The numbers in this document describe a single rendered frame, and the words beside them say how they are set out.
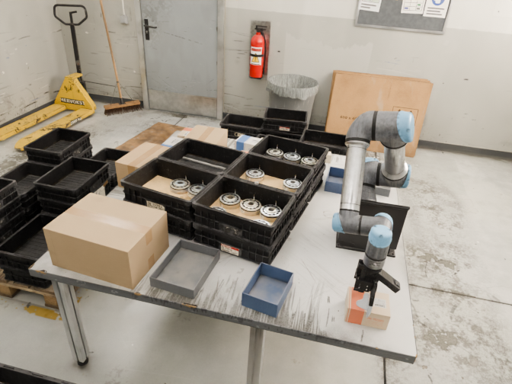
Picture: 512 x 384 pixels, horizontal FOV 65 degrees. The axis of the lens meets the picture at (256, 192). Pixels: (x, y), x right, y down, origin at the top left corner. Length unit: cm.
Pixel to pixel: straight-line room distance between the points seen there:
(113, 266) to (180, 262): 30
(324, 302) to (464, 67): 366
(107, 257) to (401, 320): 119
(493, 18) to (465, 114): 99
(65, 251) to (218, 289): 65
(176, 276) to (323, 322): 64
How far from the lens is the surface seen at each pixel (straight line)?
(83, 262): 184
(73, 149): 334
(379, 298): 171
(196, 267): 183
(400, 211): 191
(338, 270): 189
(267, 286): 175
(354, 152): 160
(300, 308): 169
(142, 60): 543
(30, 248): 285
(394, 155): 176
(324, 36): 478
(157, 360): 241
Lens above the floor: 193
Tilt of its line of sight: 31 degrees down
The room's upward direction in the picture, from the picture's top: 4 degrees clockwise
